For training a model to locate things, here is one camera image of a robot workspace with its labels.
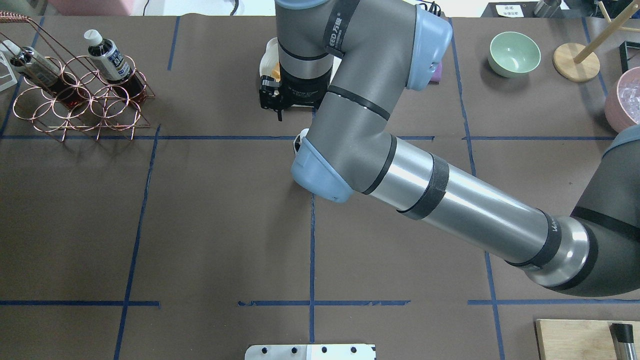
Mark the mint green bowl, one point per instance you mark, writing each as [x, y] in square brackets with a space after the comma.
[513, 54]

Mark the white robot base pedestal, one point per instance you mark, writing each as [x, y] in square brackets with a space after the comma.
[335, 351]

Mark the steel muddler black tip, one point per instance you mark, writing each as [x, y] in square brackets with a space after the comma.
[623, 340]

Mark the copper wire bottle rack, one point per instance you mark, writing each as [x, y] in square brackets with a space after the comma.
[99, 90]

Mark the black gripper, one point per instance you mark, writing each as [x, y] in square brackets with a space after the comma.
[304, 91]

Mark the black glass holder tray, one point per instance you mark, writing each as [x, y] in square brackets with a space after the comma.
[629, 52]

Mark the pink bowl of ice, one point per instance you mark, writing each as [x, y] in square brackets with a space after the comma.
[622, 104]

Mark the cream round plate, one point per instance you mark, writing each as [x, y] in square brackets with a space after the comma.
[269, 58]

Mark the steel jigger cup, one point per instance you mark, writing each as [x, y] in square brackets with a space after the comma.
[546, 8]

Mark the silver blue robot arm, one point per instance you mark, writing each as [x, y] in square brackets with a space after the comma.
[356, 57]

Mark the purple folded cloth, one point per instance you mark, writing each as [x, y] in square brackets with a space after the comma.
[437, 75]

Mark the wooden cup stand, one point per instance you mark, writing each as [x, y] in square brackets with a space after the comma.
[579, 63]

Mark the black slate board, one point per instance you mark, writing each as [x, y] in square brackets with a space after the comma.
[524, 9]

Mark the tea bottle white cap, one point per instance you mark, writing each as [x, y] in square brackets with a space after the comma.
[298, 140]

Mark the pink storage box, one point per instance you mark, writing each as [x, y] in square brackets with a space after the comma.
[93, 7]

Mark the wooden cutting board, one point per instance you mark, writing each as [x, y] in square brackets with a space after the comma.
[569, 339]

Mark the glazed donut pastry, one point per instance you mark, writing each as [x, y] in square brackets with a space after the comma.
[275, 73]

